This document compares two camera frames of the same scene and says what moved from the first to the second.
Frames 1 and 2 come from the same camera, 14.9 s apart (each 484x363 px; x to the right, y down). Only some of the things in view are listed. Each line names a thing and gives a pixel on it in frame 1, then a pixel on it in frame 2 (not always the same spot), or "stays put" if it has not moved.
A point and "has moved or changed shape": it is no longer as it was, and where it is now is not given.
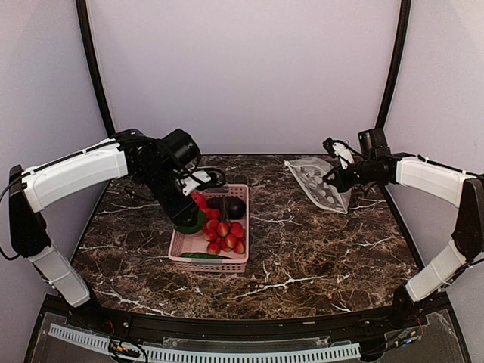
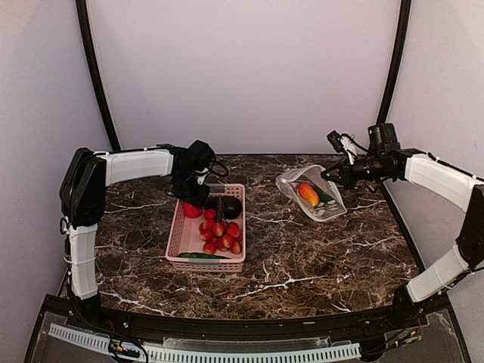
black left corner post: x=83 y=14 stays put
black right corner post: x=397 y=66 stays put
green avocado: x=201 y=221 to x=323 y=197
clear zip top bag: x=310 y=173 has moved or changed shape
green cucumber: x=203 y=255 stays put
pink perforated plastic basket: x=182 y=243 stays put
